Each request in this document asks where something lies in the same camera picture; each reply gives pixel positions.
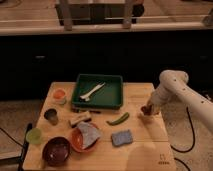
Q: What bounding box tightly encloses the black clamp bar left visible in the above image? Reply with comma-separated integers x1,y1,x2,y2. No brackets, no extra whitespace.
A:
0,123,32,171

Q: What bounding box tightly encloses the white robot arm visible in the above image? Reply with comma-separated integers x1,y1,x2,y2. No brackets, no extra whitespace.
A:
141,70,213,134

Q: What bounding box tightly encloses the black cable right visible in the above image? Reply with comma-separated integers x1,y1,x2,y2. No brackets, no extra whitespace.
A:
170,107,197,171

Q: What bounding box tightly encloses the orange filled white cup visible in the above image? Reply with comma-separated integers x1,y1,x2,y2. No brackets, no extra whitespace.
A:
53,89,66,105

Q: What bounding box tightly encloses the wooden chair frame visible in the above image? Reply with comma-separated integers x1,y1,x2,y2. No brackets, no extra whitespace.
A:
55,0,145,31

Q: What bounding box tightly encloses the black marker pen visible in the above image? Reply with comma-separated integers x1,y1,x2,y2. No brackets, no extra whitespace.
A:
71,108,101,114

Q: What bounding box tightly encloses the blue sponge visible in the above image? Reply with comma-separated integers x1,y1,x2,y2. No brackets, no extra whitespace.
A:
111,130,133,147

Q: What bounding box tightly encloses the dark maroon bowl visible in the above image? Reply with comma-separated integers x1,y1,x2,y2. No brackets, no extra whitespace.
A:
42,137,70,167

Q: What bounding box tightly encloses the grey blue cloth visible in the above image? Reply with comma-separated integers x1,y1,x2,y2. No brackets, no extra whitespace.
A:
77,122,101,149

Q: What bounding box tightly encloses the white plastic bone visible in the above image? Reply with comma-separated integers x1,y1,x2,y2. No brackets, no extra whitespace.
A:
80,83,105,101

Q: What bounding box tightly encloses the orange bowl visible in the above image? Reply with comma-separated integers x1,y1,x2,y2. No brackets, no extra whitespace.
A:
70,127,100,153

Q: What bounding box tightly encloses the green plastic tray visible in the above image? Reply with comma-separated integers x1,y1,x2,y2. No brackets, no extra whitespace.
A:
71,74,123,110

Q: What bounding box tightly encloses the light green cup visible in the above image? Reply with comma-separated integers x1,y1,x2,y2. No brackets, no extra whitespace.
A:
26,128,42,145

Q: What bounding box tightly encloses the dark grey cup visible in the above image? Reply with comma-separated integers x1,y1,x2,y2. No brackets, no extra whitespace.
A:
44,108,58,125

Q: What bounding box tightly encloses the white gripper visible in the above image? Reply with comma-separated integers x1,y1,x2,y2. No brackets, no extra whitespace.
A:
141,92,165,116

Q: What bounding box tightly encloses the green pepper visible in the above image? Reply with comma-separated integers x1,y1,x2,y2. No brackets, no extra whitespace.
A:
106,112,130,126

